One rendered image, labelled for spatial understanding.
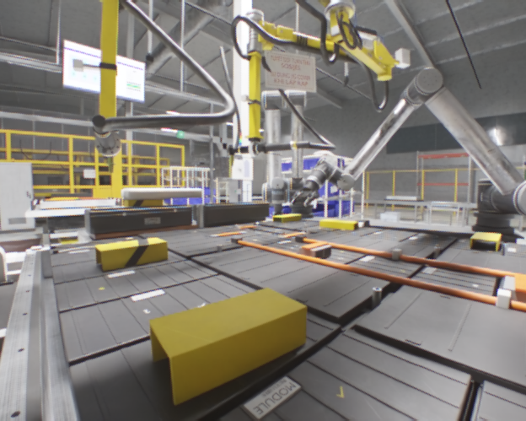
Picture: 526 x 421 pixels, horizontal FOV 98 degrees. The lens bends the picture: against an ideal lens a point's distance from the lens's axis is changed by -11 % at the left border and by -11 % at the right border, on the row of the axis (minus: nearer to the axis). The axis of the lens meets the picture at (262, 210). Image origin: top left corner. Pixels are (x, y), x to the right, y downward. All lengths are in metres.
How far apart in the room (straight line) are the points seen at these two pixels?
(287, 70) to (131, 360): 1.61
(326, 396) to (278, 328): 0.07
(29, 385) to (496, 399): 0.43
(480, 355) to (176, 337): 0.30
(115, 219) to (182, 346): 0.92
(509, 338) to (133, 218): 1.11
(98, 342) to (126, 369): 0.07
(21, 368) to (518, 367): 0.50
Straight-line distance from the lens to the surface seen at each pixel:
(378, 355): 0.32
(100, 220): 1.11
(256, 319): 0.27
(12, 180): 9.60
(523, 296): 0.53
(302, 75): 1.74
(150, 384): 0.28
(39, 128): 15.89
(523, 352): 0.39
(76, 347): 0.37
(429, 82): 1.76
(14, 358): 0.41
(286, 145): 1.39
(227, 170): 3.74
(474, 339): 0.38
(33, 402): 0.33
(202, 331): 0.26
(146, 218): 1.16
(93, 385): 0.30
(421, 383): 0.30
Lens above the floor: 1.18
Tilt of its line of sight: 5 degrees down
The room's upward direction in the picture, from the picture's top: straight up
